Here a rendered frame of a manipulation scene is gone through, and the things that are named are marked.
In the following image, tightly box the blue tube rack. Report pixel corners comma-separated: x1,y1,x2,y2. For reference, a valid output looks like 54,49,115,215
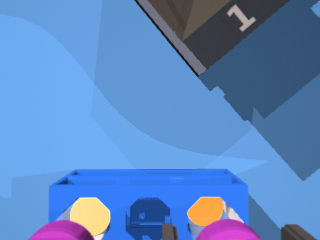
49,169,248,240

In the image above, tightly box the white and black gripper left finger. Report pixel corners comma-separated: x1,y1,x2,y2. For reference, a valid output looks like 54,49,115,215
162,223,179,240

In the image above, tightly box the blue bench mat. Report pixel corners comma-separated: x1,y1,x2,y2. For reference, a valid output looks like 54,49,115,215
0,0,320,240

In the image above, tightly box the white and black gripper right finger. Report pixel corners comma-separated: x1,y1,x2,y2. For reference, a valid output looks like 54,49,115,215
281,224,317,240

